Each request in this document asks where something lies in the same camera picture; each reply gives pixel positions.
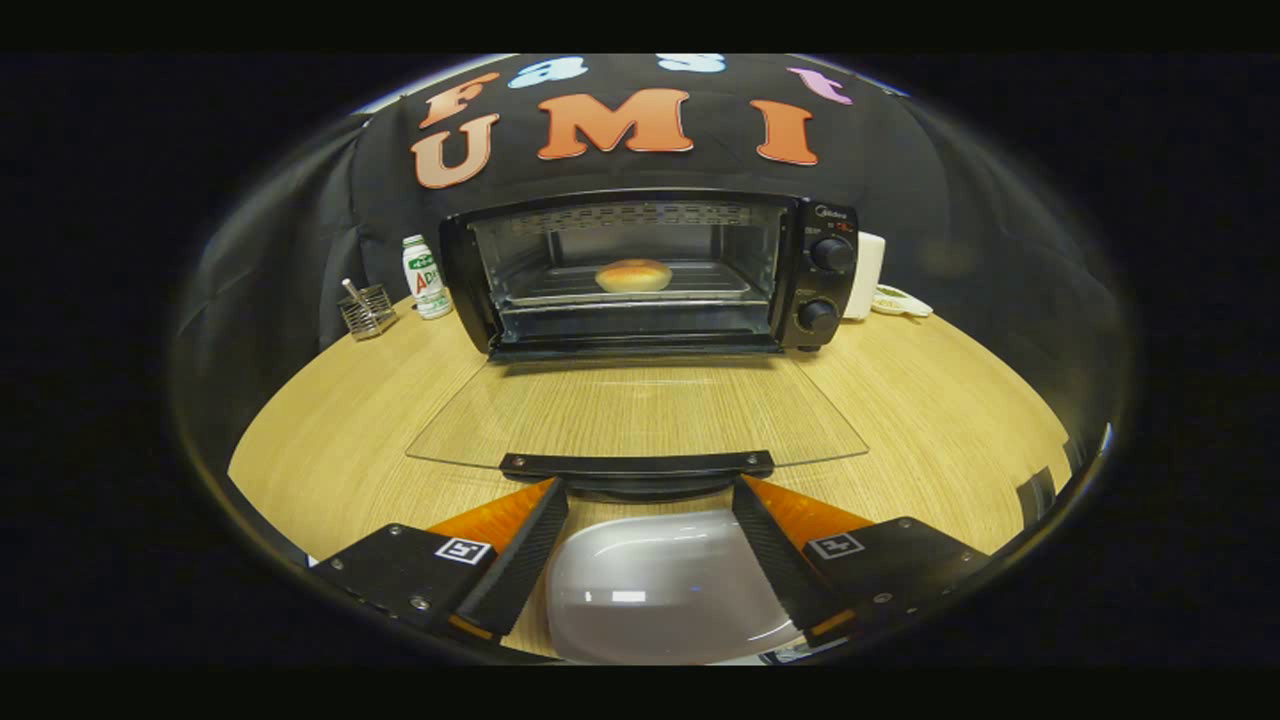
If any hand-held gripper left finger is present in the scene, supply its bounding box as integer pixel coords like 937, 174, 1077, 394
310, 477, 570, 644

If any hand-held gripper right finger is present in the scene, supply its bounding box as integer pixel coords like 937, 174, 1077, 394
732, 475, 992, 647

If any black toaster oven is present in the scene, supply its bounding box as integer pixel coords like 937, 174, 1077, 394
405, 188, 869, 504

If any round brown bread bun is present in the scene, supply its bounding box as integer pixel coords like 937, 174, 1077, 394
595, 258, 673, 294

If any white bread toaster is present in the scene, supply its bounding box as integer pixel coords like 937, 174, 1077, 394
843, 232, 888, 321

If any white plate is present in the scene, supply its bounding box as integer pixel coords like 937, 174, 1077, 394
545, 509, 803, 666

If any small white dish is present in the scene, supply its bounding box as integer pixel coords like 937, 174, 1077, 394
872, 285, 935, 319

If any white bottle green label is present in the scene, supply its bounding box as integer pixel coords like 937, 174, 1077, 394
402, 235, 454, 321

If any metal wire basket holder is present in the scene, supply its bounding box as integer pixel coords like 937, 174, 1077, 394
338, 283, 398, 341

